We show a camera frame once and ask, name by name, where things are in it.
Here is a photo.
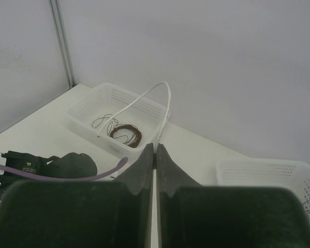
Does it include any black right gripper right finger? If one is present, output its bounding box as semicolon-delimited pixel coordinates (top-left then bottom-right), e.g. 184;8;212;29
156;144;310;247

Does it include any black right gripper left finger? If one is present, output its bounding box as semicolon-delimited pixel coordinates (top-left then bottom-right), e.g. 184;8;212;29
0;144;154;247

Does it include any white wire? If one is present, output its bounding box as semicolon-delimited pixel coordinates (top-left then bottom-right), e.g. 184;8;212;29
97;81;173;148

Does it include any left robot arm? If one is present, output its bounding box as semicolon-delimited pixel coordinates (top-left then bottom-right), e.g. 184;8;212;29
0;151;98;199

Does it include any white rectangular basket left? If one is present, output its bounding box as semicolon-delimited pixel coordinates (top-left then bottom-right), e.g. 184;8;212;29
66;83;166;161

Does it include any white rectangular basket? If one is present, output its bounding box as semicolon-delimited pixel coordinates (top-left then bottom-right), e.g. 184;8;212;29
216;158;310;233
66;83;166;161

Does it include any white rectangular basket right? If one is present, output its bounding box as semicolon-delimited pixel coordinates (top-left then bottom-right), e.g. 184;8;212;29
216;158;310;233

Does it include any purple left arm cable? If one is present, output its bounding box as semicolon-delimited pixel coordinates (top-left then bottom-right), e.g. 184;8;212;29
0;157;129;181

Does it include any brown coiled wire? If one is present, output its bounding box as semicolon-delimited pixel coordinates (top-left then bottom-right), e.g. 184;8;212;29
109;125;143;148

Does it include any loose brown wire in basket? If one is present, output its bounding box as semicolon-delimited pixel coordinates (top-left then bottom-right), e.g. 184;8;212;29
92;114;119;130

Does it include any left aluminium frame post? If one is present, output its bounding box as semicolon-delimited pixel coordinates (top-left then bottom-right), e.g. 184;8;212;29
49;0;76;89

